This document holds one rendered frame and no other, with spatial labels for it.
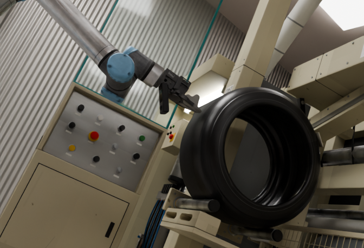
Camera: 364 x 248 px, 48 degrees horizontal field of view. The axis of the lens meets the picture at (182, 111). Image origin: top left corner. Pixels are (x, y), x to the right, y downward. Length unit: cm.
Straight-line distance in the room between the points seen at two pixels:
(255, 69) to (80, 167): 100
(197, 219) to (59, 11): 85
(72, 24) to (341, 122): 123
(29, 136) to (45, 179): 205
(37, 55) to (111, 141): 216
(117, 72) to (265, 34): 105
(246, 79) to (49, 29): 259
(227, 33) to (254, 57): 331
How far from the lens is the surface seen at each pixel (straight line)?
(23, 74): 408
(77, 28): 143
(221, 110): 154
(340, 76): 189
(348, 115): 194
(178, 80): 157
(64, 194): 203
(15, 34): 414
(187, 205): 166
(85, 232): 205
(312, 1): 268
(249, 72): 207
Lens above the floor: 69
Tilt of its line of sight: 19 degrees up
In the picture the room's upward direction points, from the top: 23 degrees clockwise
